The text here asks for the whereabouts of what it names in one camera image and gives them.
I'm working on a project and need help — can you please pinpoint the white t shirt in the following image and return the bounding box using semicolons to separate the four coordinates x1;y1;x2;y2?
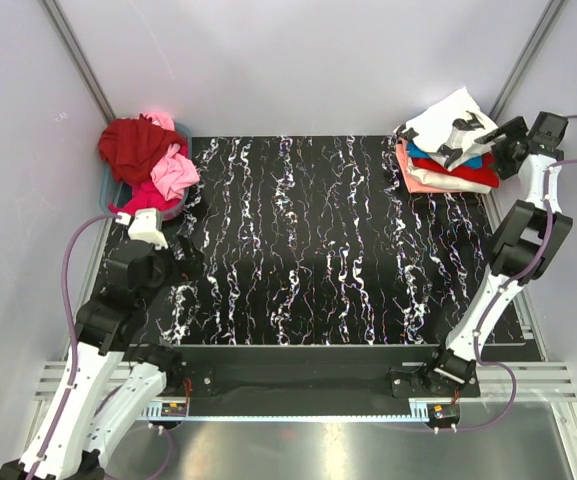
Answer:
393;87;498;171

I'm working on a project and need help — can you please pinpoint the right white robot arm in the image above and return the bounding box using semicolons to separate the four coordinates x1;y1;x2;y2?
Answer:
420;112;573;396

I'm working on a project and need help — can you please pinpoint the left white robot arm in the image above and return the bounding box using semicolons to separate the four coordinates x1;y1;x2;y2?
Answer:
0;237;204;479

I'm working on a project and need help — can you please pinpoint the folded blue t shirt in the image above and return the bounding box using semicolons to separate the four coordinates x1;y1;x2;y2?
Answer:
406;142;484;169

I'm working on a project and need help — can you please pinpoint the folded red t shirt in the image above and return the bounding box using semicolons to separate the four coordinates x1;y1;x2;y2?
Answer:
411;153;500;188

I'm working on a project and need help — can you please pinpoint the magenta crumpled shirt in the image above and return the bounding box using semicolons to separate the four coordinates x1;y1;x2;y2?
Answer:
108;181;181;215

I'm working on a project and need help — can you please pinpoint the folded cream t shirt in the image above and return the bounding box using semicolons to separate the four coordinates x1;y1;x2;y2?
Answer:
399;152;492;194

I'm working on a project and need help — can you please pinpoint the folded salmon pink t shirt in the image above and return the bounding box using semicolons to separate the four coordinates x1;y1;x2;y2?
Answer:
395;141;451;194

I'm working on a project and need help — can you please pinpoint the light pink crumpled shirt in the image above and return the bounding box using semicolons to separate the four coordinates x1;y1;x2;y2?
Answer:
150;138;200;201

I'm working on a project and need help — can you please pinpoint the blue plastic laundry basket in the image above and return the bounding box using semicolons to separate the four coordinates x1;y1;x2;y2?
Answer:
99;121;193;221

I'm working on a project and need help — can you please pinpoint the dark red crumpled shirt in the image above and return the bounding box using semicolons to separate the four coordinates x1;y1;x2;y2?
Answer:
98;115;188;185

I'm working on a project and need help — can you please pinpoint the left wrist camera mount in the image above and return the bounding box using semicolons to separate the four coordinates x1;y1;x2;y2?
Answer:
114;208;169;250

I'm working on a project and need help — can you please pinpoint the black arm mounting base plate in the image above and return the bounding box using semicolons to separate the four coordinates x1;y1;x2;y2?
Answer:
126;344;482;419

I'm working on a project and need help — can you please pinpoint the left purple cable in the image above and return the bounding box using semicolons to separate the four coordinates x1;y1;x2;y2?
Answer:
20;213;179;480

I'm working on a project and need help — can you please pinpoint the white slotted cable duct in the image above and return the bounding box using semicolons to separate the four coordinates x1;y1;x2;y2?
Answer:
137;400;430;423

